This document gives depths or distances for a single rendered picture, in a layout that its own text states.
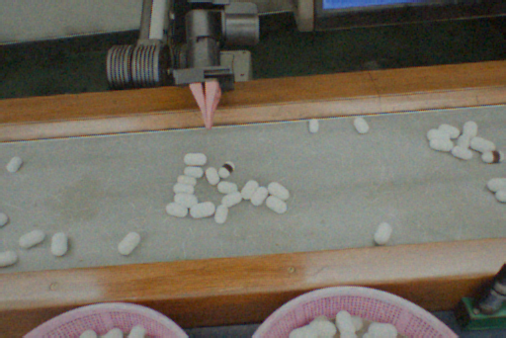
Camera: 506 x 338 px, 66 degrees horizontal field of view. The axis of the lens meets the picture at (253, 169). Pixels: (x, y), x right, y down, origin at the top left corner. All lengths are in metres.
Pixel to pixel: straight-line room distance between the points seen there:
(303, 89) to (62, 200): 0.48
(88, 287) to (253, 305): 0.21
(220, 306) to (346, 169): 0.30
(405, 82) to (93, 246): 0.63
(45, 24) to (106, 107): 2.04
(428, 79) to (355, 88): 0.15
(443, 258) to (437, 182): 0.16
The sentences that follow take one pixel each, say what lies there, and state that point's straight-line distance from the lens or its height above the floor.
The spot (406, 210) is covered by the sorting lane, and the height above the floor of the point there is 0.74.
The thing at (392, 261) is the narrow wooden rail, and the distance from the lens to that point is 0.54.
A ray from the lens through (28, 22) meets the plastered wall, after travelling 2.88.
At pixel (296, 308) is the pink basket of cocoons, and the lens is 0.50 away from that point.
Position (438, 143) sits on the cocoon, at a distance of 0.72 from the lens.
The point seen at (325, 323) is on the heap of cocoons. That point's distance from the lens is 0.51.
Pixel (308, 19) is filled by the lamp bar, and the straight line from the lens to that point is 0.37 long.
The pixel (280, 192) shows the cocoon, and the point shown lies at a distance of 0.60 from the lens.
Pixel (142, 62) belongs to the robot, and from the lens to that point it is 0.92.
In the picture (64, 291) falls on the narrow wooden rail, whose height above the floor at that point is 0.77.
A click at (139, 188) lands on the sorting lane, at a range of 0.67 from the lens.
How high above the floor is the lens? 1.21
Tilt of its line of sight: 45 degrees down
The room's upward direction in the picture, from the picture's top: 5 degrees counter-clockwise
